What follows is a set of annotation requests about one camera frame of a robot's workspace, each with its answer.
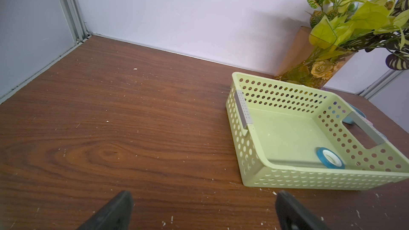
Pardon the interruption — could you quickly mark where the blue tape roll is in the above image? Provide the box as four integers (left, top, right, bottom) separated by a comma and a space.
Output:
316, 148, 345, 169

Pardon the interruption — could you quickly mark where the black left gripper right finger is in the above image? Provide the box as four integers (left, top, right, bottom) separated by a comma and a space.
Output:
275, 191, 330, 230

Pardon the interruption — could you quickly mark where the amber vase with artificial plants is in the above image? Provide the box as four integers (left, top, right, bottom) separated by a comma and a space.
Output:
278, 0, 409, 89

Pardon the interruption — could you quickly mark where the light blue toy dustpan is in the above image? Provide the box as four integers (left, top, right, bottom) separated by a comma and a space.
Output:
342, 103, 368, 125

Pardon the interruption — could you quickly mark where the light green perforated storage basket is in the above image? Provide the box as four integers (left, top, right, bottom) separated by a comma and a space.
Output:
226, 72, 409, 190

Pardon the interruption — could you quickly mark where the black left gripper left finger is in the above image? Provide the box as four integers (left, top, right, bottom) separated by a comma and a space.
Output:
77, 191, 134, 230

